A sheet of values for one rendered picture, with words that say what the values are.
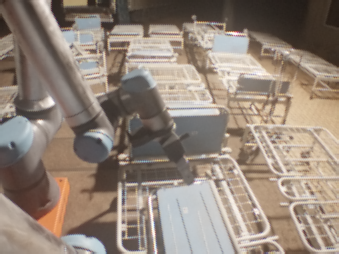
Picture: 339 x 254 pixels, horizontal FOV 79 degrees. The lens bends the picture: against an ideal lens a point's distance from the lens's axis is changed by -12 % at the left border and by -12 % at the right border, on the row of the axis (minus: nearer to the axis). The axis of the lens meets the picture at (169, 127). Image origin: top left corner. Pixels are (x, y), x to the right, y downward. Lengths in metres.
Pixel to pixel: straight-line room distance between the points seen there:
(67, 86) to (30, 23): 0.12
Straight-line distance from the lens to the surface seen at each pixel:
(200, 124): 1.67
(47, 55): 0.42
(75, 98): 0.43
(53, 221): 0.65
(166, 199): 1.43
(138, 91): 0.53
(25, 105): 0.64
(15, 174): 0.59
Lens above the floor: 1.66
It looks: 33 degrees down
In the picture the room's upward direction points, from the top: 3 degrees clockwise
